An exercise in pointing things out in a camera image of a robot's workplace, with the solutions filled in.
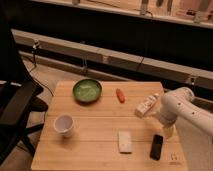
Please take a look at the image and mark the green bowl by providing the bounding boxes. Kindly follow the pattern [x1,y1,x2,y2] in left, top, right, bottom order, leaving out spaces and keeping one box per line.
[72,79,102,103]

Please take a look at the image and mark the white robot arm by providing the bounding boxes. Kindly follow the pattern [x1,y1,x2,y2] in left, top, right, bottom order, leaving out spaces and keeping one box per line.
[156,87,213,137]

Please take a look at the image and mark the white sponge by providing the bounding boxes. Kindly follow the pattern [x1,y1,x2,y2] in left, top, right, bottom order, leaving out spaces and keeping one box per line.
[118,131,132,154]

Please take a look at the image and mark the black office chair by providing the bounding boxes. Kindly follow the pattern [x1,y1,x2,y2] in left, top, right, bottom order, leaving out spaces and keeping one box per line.
[0,11,48,165]

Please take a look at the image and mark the white paper cup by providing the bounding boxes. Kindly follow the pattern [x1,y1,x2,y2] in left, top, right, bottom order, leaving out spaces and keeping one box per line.
[53,115,74,138]

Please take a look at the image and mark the black cable on floor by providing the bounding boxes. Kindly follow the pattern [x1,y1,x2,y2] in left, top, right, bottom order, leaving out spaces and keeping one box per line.
[21,39,55,98]

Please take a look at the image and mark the orange carrot toy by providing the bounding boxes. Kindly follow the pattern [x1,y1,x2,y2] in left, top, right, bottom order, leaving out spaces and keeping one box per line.
[116,89,125,103]

